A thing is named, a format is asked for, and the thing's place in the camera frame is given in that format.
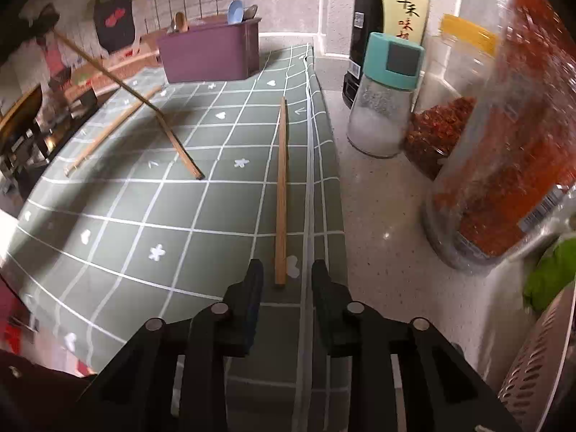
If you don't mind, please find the black gas stove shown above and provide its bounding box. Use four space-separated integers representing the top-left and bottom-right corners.
0 94 100 185

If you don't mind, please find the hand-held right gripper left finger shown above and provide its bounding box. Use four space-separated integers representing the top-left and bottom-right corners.
76 258 265 432

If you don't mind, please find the yellow lidded chili flake jar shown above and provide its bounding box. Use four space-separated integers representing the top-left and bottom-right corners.
402 13 500 181

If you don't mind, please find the green leafy vegetable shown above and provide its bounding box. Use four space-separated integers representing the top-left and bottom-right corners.
522 238 576 313

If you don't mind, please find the purple plastic utensil container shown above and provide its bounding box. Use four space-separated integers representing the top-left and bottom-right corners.
157 17 262 84

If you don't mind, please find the teal capped salt shaker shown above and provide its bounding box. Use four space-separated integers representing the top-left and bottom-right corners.
346 31 426 159

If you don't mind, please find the pink plastic colander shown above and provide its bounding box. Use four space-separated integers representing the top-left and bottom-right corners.
497 285 576 432

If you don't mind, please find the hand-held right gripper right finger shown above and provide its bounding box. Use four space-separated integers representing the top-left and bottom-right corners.
311 258 523 432

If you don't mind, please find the green checked table mat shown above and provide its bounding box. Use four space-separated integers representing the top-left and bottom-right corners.
6 44 347 432

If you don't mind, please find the orange capped chili bottle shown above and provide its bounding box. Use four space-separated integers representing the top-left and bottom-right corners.
423 0 576 275

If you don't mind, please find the dark soy sauce bottle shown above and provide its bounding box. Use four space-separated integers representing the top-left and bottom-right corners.
341 0 436 109

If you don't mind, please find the red floral cloth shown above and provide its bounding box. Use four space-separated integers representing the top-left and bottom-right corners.
0 274 41 352

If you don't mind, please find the wooden chopstick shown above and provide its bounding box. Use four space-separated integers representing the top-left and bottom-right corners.
53 31 160 112
274 96 289 287
64 86 163 177
155 114 205 180

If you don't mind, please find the light blue plastic spoon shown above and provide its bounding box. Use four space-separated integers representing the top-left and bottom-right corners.
226 0 246 25

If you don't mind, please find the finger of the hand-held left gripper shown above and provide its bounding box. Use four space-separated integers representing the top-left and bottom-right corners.
28 2 60 39

